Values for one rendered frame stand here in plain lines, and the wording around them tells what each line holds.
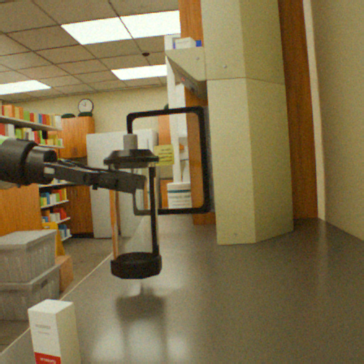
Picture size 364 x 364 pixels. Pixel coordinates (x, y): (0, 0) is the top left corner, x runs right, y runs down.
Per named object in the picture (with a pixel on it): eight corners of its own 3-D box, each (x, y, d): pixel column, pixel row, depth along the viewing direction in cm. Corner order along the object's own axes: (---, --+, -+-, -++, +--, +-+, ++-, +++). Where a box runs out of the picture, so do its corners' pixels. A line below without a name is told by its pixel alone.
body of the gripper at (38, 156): (25, 145, 66) (70, 153, 66) (45, 146, 75) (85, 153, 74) (20, 184, 67) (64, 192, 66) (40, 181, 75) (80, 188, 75)
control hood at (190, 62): (208, 99, 132) (205, 73, 132) (206, 80, 100) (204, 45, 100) (177, 101, 133) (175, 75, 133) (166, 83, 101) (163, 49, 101)
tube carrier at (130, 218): (167, 258, 75) (162, 156, 74) (159, 274, 64) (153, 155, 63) (117, 258, 76) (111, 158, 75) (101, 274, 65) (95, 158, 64)
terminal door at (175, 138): (210, 213, 133) (203, 105, 131) (132, 216, 140) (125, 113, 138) (210, 213, 134) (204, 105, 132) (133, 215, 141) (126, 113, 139)
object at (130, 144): (158, 166, 73) (158, 134, 73) (150, 167, 64) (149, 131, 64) (115, 168, 74) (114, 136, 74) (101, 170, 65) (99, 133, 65)
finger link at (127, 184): (101, 171, 65) (100, 171, 64) (138, 177, 65) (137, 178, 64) (98, 187, 65) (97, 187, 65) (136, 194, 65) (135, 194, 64)
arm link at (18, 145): (16, 184, 76) (-8, 187, 67) (23, 131, 75) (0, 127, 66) (41, 188, 76) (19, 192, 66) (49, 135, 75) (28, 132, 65)
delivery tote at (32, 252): (62, 263, 329) (58, 228, 328) (31, 283, 269) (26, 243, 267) (22, 264, 333) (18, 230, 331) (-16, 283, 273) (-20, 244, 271)
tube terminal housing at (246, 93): (283, 221, 133) (268, 17, 129) (304, 240, 100) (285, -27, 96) (216, 225, 135) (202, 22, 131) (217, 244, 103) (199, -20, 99)
